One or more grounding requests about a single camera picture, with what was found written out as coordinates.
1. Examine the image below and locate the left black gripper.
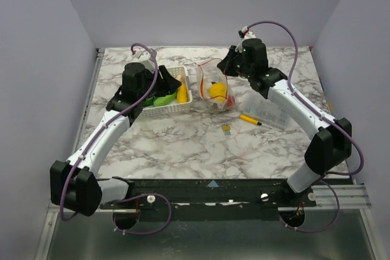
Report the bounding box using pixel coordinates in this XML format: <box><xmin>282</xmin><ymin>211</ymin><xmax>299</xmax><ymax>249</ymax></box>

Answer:
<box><xmin>139</xmin><ymin>65</ymin><xmax>182</xmax><ymax>102</ymax></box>

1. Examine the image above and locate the white perforated plastic basket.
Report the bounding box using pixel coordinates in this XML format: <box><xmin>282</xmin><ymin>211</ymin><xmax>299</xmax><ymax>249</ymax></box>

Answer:
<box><xmin>140</xmin><ymin>66</ymin><xmax>193</xmax><ymax>117</ymax></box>

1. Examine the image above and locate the yellow lemon toy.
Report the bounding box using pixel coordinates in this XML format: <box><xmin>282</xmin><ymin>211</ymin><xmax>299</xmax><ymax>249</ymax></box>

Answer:
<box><xmin>209</xmin><ymin>83</ymin><xmax>227</xmax><ymax>100</ymax></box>

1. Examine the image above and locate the orange peach toy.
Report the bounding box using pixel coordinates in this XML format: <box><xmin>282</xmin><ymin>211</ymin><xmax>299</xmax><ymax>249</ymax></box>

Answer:
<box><xmin>226</xmin><ymin>95</ymin><xmax>236</xmax><ymax>108</ymax></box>

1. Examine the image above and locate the clear zip bag orange zipper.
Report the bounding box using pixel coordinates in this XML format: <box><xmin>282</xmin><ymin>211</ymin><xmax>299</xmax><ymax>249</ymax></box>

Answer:
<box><xmin>196</xmin><ymin>58</ymin><xmax>236</xmax><ymax>111</ymax></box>

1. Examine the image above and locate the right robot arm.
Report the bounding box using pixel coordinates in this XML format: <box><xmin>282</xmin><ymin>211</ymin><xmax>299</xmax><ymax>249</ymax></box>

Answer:
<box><xmin>217</xmin><ymin>38</ymin><xmax>352</xmax><ymax>206</ymax></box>

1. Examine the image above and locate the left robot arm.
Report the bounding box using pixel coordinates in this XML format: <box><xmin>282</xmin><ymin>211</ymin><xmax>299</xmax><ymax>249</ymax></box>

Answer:
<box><xmin>49</xmin><ymin>62</ymin><xmax>181</xmax><ymax>216</ymax></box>

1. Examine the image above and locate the light green lettuce toy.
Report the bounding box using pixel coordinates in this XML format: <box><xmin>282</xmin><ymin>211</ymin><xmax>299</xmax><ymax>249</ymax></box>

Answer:
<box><xmin>153</xmin><ymin>93</ymin><xmax>176</xmax><ymax>107</ymax></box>

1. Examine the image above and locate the green bok choy toy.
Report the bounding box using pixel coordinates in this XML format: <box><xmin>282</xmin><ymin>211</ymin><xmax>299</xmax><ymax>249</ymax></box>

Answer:
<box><xmin>143</xmin><ymin>96</ymin><xmax>156</xmax><ymax>108</ymax></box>

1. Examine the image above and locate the clear plastic parts box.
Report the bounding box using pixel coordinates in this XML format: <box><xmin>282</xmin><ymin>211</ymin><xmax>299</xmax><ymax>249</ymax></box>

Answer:
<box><xmin>241</xmin><ymin>92</ymin><xmax>290</xmax><ymax>130</ymax></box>

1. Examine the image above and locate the yellow screwdriver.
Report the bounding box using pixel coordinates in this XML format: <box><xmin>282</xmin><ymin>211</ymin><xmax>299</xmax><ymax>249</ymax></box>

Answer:
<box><xmin>239</xmin><ymin>114</ymin><xmax>262</xmax><ymax>125</ymax></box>

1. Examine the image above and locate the small yellow electronic component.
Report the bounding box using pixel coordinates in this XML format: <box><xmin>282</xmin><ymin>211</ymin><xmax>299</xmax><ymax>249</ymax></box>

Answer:
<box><xmin>222</xmin><ymin>123</ymin><xmax>231</xmax><ymax>135</ymax></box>

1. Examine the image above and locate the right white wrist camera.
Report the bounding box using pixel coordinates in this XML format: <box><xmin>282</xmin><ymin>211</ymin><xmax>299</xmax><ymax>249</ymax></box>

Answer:
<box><xmin>238</xmin><ymin>26</ymin><xmax>256</xmax><ymax>40</ymax></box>

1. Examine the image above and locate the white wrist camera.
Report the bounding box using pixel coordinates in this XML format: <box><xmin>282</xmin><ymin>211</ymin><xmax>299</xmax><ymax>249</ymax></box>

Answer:
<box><xmin>238</xmin><ymin>26</ymin><xmax>256</xmax><ymax>40</ymax></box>
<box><xmin>133</xmin><ymin>50</ymin><xmax>157</xmax><ymax>73</ymax></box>

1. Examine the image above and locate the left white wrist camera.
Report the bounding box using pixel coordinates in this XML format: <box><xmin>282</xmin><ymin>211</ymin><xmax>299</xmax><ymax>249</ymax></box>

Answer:
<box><xmin>133</xmin><ymin>50</ymin><xmax>157</xmax><ymax>73</ymax></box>

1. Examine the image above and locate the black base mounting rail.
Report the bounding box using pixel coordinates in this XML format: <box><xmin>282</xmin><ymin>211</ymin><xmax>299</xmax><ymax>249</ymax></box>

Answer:
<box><xmin>101</xmin><ymin>179</ymin><xmax>316</xmax><ymax>222</ymax></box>

